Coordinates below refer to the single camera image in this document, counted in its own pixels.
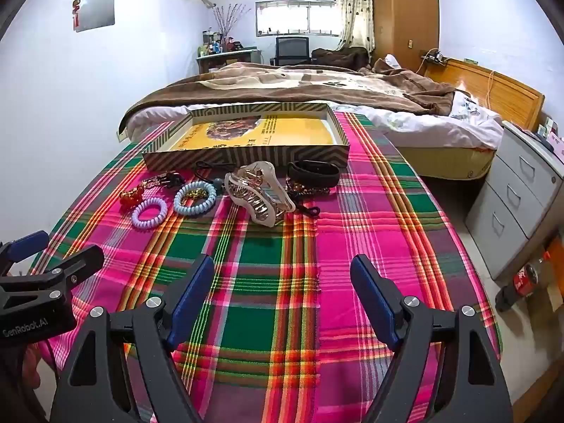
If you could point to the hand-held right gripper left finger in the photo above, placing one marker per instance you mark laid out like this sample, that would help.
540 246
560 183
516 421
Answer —
191 299

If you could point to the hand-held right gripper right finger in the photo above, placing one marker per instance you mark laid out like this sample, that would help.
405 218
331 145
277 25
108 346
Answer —
372 299

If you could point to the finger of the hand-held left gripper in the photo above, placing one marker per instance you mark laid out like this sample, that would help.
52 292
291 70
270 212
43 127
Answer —
28 243
66 268

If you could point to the clear gold hair claw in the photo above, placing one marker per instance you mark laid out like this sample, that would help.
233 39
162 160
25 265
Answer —
260 211

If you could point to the black wristband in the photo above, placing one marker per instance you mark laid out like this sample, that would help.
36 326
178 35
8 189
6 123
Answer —
317 176

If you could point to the yellow printed tray mat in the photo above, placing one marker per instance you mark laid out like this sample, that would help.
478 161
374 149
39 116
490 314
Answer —
264 134

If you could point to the person's left hand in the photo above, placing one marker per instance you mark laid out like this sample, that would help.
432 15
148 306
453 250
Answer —
31 365

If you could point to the plaid tablecloth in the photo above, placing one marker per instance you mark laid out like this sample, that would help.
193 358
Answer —
264 251

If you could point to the crystal bead hair clip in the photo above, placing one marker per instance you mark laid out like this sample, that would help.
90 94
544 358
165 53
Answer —
154 181

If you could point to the cola bottle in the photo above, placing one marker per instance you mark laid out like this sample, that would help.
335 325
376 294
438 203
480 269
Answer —
522 280

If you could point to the grey drawer cabinet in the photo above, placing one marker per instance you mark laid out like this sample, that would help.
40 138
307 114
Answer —
511 194

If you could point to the orange cardboard piece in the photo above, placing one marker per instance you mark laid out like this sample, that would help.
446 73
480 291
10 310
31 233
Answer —
555 273

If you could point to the bed with brown blanket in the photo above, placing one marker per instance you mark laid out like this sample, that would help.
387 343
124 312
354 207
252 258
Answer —
286 83

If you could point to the red hanging ornament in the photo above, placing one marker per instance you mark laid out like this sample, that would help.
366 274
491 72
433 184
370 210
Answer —
76 13

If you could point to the pink floral box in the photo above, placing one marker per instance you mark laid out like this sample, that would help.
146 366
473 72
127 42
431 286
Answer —
556 145

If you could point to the wooden desk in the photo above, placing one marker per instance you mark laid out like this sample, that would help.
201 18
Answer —
224 59

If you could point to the dark bag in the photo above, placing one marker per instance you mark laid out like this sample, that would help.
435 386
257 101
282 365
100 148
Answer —
339 57

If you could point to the wooden bed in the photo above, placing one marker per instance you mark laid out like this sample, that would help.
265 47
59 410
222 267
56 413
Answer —
506 90

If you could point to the power strip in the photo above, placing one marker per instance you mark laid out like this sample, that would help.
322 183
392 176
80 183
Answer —
434 57

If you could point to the group of bottles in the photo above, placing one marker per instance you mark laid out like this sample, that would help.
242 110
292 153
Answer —
213 44

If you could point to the black office chair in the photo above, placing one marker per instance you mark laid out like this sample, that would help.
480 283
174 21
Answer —
291 48

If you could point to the vase of dry branches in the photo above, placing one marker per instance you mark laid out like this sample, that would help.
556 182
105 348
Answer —
227 22

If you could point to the wooden wardrobe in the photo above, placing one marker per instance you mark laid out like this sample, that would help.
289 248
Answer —
405 13

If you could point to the patterned curtain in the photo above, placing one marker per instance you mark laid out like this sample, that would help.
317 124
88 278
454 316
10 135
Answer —
354 9

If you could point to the window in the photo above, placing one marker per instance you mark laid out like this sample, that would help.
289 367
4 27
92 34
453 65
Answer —
295 17

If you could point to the silver wall sheet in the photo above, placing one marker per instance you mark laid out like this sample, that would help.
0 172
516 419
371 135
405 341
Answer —
94 9

